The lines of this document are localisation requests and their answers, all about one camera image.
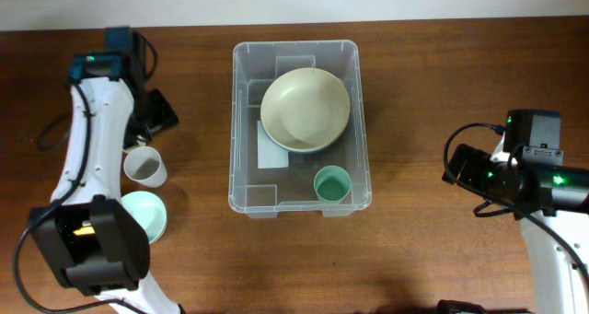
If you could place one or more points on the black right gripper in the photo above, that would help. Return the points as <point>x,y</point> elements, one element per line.
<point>478,159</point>

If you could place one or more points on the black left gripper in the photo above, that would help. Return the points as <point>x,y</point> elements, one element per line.
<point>167,116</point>

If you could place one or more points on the grey translucent cup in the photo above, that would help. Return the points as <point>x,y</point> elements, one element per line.
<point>145,166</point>

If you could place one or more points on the mint green small bowl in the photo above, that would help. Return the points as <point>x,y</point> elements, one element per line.
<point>149,211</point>

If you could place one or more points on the dark blue bowl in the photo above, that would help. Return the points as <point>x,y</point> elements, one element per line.
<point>311,150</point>

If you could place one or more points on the mint green cup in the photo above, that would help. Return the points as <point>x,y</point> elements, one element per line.
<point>332,184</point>

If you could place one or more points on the cream bowl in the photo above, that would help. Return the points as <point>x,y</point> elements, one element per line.
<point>305,108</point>

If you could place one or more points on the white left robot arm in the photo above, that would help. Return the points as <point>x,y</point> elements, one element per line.
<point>89,241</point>

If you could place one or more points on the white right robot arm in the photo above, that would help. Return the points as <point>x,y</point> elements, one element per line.
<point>551,204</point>

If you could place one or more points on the clear plastic storage bin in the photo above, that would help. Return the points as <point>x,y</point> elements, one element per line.
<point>265,193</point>

